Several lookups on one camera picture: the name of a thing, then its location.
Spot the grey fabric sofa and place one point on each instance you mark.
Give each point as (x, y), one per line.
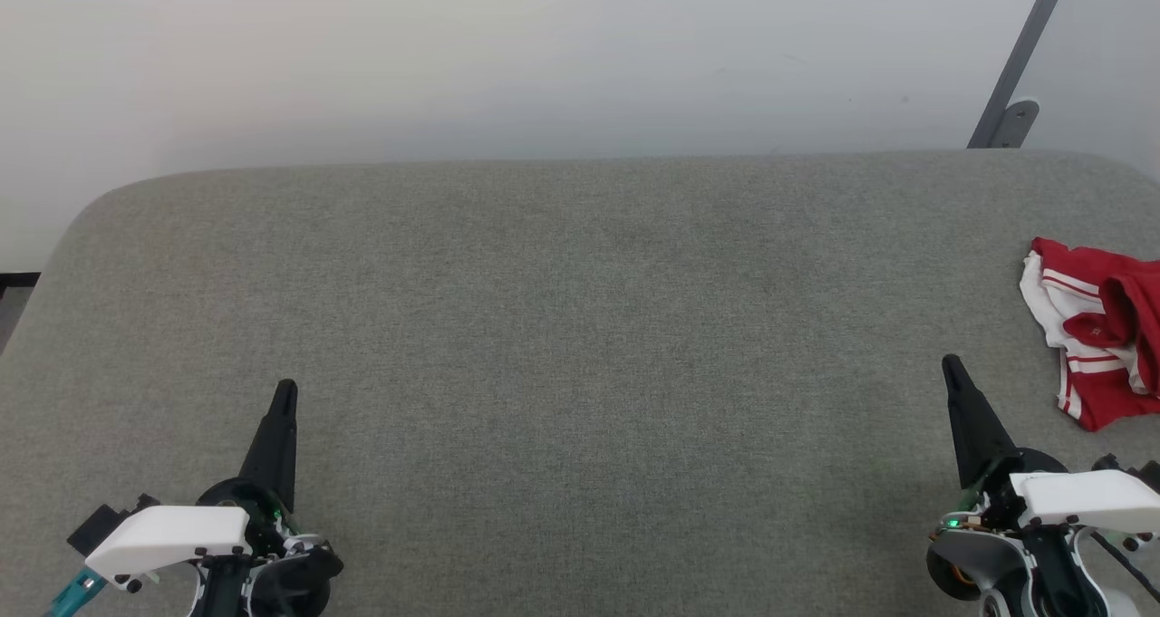
(589, 372)

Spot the grey metal pole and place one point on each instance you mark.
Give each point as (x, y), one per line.
(1024, 51)

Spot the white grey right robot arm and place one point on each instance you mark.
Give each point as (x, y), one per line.
(979, 567)

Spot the black framed floor panel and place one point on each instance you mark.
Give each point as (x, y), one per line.
(14, 280)

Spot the grey metal bracket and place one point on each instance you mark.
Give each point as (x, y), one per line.
(1015, 123)

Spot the red Bulls basketball jersey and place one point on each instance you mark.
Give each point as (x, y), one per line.
(1106, 381)

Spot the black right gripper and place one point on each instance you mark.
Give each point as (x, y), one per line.
(997, 495)

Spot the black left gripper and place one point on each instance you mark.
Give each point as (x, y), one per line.
(267, 522)

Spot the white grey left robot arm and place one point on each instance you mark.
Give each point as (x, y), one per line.
(299, 581)

